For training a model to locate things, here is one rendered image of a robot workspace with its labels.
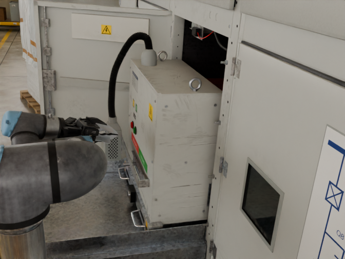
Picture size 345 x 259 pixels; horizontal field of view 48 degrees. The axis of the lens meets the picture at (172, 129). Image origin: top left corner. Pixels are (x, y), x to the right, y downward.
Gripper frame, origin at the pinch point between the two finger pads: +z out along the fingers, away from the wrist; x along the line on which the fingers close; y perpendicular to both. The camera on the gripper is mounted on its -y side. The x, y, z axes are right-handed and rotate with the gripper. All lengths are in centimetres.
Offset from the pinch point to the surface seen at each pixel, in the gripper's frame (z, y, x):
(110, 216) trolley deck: 11.4, -6.4, -35.5
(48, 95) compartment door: -2, -72, -7
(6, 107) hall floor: 52, -400, -105
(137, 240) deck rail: 11.6, 15.1, -32.2
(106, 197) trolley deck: 15.1, -20.2, -34.2
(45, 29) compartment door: -9, -71, 23
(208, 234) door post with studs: 33.2, 24.7, -24.9
